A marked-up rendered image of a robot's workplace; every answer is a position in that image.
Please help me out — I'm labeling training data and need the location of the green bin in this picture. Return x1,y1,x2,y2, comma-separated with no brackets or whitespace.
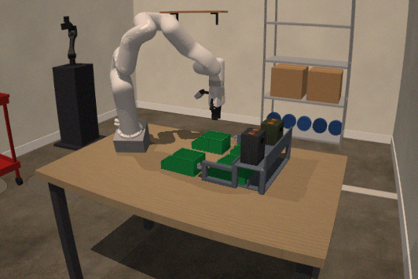
208,154,254,185
192,130,231,155
231,143,240,156
162,148,205,177

